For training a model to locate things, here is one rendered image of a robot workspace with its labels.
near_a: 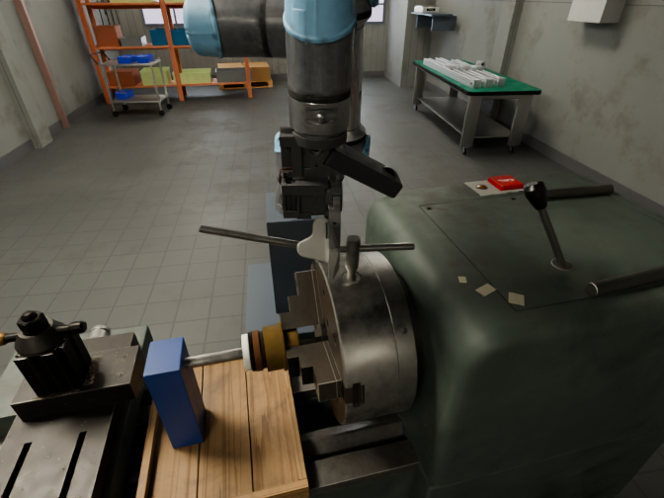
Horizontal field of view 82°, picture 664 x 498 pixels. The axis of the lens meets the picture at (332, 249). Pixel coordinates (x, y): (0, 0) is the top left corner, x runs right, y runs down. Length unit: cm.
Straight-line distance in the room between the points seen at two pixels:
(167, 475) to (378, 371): 46
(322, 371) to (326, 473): 25
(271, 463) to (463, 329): 47
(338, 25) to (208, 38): 20
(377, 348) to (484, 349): 16
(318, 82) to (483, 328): 39
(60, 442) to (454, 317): 73
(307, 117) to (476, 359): 39
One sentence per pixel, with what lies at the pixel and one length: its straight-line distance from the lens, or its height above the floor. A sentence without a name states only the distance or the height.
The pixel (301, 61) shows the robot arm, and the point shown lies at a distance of 46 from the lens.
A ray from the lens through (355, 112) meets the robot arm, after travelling 102.
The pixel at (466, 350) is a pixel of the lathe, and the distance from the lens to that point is 60.
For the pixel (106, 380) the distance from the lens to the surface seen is 90.
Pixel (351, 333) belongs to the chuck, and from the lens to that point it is 62.
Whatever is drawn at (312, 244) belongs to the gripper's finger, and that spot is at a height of 135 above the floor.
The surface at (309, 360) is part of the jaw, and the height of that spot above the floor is 111.
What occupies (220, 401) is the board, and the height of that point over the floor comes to 89.
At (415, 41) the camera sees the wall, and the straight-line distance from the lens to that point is 875.
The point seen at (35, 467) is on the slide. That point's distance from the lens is 91.
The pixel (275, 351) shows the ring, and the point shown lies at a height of 111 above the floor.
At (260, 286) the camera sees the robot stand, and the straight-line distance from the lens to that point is 144.
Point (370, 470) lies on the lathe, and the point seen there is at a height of 87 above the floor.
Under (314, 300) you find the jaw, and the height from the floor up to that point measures 115.
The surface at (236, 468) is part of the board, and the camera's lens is 87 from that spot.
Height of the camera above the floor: 164
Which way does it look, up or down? 34 degrees down
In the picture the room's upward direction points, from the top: straight up
